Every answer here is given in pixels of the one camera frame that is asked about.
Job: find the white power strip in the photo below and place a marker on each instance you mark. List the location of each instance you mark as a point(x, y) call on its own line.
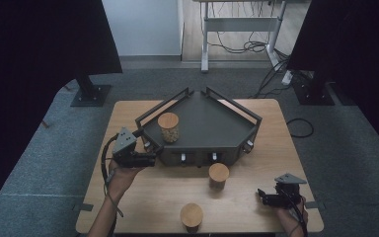
point(287, 78)

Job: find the black hook with white tip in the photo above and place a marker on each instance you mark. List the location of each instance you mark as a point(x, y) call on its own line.
point(249, 145)
point(214, 156)
point(148, 145)
point(183, 157)

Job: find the person's right hand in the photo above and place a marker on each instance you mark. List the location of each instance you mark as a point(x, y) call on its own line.
point(292, 219)

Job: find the glass jar with wooden lid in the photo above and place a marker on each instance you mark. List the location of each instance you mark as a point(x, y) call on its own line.
point(191, 214)
point(218, 172)
point(168, 120)

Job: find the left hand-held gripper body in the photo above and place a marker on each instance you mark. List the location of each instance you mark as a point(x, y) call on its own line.
point(125, 143)

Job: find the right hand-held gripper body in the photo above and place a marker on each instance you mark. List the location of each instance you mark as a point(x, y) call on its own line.
point(286, 196)

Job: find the white tape line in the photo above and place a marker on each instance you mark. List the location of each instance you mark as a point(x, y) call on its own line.
point(39, 195)

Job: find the dark grey corner shelf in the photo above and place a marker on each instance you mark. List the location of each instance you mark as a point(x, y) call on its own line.
point(207, 126)

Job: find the grey tape strip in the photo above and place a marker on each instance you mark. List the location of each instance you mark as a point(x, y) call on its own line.
point(83, 207)
point(316, 205)

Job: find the black curtain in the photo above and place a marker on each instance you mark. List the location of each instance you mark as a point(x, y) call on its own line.
point(358, 49)
point(29, 65)

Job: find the person's left hand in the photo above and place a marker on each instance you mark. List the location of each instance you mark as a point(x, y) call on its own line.
point(121, 181)

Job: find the black metal stand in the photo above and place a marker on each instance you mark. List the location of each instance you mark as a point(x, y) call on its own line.
point(90, 95)
point(314, 94)

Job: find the white desk frame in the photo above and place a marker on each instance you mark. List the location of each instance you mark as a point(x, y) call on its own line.
point(240, 24)

